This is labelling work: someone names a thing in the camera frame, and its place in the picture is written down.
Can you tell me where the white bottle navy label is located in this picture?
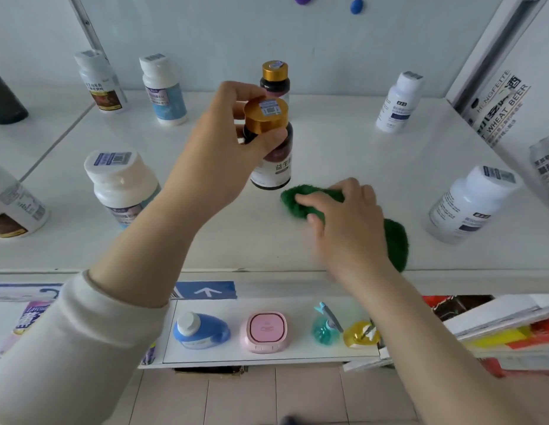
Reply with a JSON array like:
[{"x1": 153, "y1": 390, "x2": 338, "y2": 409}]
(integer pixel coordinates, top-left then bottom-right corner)
[
  {"x1": 375, "y1": 71, "x2": 425, "y2": 135},
  {"x1": 427, "y1": 165, "x2": 523, "y2": 244}
]

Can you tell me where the white printed carton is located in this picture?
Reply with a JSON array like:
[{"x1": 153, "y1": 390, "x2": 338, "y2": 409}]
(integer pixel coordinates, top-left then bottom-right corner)
[{"x1": 460, "y1": 21, "x2": 549, "y2": 208}]

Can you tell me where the person's left hand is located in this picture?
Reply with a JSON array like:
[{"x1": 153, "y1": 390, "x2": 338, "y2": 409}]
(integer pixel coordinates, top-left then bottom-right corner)
[{"x1": 161, "y1": 80, "x2": 289, "y2": 227}]

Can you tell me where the black bottle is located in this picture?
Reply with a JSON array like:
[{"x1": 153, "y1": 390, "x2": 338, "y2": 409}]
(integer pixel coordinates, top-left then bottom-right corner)
[{"x1": 0, "y1": 70, "x2": 30, "y2": 126}]

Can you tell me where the pile of red snack packets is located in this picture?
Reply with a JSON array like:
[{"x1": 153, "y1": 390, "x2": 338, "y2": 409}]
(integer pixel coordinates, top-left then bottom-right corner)
[{"x1": 422, "y1": 295, "x2": 549, "y2": 378}]

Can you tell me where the purple detergent bag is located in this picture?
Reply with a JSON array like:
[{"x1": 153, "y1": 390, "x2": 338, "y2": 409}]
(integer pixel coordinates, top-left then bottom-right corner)
[{"x1": 13, "y1": 300, "x2": 158, "y2": 366}]

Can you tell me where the pink plastic case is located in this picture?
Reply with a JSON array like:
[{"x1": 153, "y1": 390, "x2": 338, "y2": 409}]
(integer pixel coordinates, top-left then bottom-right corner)
[{"x1": 238, "y1": 310, "x2": 290, "y2": 355}]

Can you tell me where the blue detergent container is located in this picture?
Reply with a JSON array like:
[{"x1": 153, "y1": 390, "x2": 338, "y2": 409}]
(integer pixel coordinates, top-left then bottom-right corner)
[{"x1": 173, "y1": 312, "x2": 232, "y2": 351}]

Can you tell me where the green cleaning cloth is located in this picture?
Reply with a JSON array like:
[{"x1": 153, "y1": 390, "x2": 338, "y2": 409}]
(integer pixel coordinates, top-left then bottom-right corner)
[{"x1": 280, "y1": 184, "x2": 411, "y2": 274}]

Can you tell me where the person's right forearm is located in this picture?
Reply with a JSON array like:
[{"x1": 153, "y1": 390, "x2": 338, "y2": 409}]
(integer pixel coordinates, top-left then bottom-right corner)
[{"x1": 345, "y1": 260, "x2": 537, "y2": 425}]

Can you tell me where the white arm sleeve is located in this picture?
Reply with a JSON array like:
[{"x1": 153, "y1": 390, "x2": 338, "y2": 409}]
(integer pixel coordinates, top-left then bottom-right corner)
[{"x1": 0, "y1": 269, "x2": 172, "y2": 425}]

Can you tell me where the gold cap dark bottle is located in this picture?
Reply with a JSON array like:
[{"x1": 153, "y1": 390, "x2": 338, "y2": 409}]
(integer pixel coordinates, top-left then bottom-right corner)
[
  {"x1": 260, "y1": 60, "x2": 291, "y2": 103},
  {"x1": 242, "y1": 97, "x2": 294, "y2": 192}
]

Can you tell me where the white bottle brown label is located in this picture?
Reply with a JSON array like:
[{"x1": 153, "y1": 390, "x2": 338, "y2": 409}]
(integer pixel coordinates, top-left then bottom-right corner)
[
  {"x1": 74, "y1": 49, "x2": 129, "y2": 115},
  {"x1": 0, "y1": 163, "x2": 50, "y2": 240}
]

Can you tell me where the yellow snack bag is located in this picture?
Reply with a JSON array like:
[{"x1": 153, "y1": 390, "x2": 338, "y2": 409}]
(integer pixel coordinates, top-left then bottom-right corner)
[{"x1": 467, "y1": 327, "x2": 532, "y2": 349}]

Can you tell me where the teal spray bottle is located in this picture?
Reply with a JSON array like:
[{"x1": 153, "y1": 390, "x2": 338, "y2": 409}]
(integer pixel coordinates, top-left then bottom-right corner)
[{"x1": 312, "y1": 301, "x2": 345, "y2": 347}]

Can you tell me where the white bottle light blue label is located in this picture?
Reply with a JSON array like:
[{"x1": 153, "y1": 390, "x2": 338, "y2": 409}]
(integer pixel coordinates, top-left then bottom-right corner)
[
  {"x1": 139, "y1": 53, "x2": 189, "y2": 127},
  {"x1": 84, "y1": 150, "x2": 163, "y2": 230}
]

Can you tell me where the person's right hand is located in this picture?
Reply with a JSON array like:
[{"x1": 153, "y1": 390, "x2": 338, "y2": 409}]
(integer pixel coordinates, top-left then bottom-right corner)
[{"x1": 295, "y1": 177, "x2": 392, "y2": 285}]

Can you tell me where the yellow pump bottle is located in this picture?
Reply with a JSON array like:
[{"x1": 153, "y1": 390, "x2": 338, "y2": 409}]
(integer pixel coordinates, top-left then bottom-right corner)
[{"x1": 343, "y1": 319, "x2": 382, "y2": 349}]

